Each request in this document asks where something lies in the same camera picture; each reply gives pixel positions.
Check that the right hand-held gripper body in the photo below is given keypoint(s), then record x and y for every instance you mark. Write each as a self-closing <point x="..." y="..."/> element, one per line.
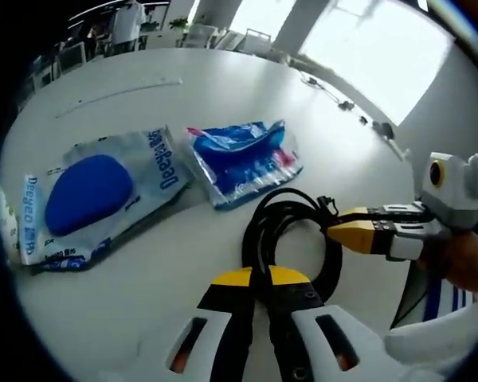
<point x="458" y="191"/>

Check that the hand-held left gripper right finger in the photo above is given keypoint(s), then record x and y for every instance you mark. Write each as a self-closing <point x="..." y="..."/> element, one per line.
<point x="295" y="318"/>

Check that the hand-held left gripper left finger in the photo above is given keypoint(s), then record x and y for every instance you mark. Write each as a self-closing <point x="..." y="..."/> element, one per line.
<point x="235" y="326"/>

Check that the blue tissue packet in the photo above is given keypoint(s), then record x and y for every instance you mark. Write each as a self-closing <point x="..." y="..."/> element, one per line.
<point x="243" y="163"/>

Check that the wet wipes pack blue lid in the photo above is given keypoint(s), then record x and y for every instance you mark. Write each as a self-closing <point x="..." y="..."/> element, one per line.
<point x="87" y="195"/>

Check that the paper cup green print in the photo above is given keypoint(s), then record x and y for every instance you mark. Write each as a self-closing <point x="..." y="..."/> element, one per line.
<point x="10" y="223"/>

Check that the small black device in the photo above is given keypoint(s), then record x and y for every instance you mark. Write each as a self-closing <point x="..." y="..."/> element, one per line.
<point x="383" y="130"/>

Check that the person's striped shirt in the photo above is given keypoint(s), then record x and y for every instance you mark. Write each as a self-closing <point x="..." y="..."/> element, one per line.
<point x="446" y="298"/>

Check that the small black adapter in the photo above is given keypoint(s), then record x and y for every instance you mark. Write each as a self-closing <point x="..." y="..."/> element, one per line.
<point x="346" y="106"/>

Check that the person's white coat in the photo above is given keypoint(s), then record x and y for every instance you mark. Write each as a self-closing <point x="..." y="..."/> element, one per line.
<point x="442" y="342"/>

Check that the green potted plant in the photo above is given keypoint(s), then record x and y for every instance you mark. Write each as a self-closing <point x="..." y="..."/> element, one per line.
<point x="178" y="22"/>

